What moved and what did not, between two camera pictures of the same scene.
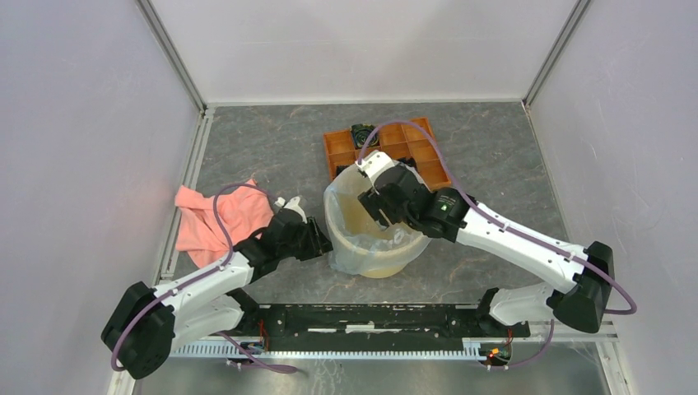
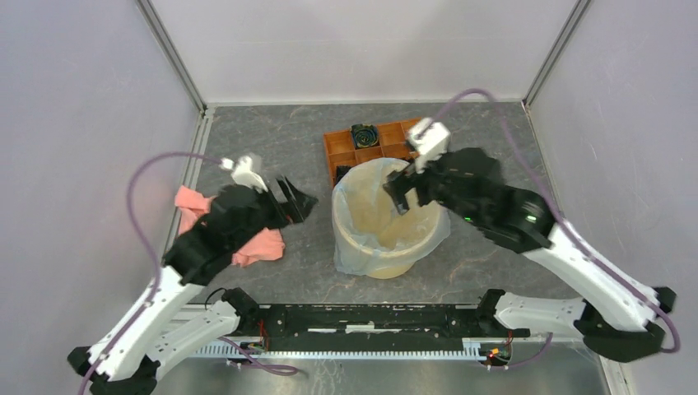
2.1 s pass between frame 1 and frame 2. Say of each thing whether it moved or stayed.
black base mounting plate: stayed
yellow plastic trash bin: stayed
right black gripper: moved
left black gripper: moved
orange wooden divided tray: stayed
